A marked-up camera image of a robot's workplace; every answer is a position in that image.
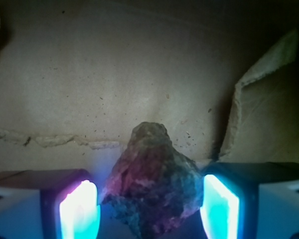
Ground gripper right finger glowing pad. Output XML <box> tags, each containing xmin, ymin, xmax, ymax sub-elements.
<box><xmin>200</xmin><ymin>162</ymin><xmax>299</xmax><ymax>239</ymax></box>

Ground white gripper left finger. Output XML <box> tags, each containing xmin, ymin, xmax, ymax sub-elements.
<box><xmin>0</xmin><ymin>169</ymin><xmax>101</xmax><ymax>239</ymax></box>

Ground dark brown rock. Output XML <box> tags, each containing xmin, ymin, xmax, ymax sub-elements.
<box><xmin>101</xmin><ymin>122</ymin><xmax>203</xmax><ymax>239</ymax></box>

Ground brown paper bag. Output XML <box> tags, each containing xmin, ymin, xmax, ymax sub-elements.
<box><xmin>0</xmin><ymin>0</ymin><xmax>299</xmax><ymax>177</ymax></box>

